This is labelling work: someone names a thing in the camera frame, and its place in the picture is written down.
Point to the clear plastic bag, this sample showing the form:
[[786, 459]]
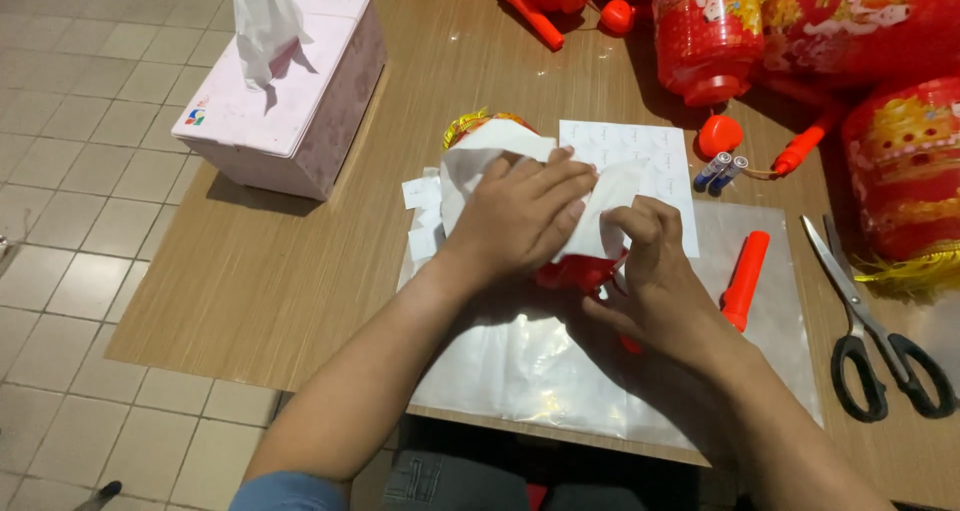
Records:
[[772, 278]]

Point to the pink tissue box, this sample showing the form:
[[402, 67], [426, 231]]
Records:
[[300, 113]]

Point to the white tissue in box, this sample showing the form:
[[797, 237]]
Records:
[[259, 23]]

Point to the white tissue paper sheet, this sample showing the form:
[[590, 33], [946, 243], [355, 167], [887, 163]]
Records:
[[480, 162]]

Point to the blue white battery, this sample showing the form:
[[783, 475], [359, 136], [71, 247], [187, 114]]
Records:
[[711, 170], [729, 175]]

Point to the small white paper scrap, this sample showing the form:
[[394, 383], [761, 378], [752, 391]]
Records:
[[424, 242], [421, 193]]

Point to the white sticker sheet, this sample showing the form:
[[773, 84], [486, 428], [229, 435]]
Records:
[[646, 147]]

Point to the person's blue sleeve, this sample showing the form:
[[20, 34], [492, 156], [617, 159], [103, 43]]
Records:
[[289, 492]]

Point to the red printed paper lantern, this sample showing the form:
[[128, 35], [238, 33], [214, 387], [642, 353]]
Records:
[[907, 173], [862, 23], [709, 30]]

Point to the black shoe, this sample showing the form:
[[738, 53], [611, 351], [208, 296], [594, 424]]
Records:
[[109, 490]]

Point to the person's left hand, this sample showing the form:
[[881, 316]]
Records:
[[517, 218]]

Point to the person's right hand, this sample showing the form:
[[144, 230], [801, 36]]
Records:
[[660, 286]]

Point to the round red plastic cap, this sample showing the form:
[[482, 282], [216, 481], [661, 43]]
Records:
[[617, 15], [720, 135]]

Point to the small red lantern gold tassel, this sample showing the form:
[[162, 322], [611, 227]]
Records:
[[574, 272]]

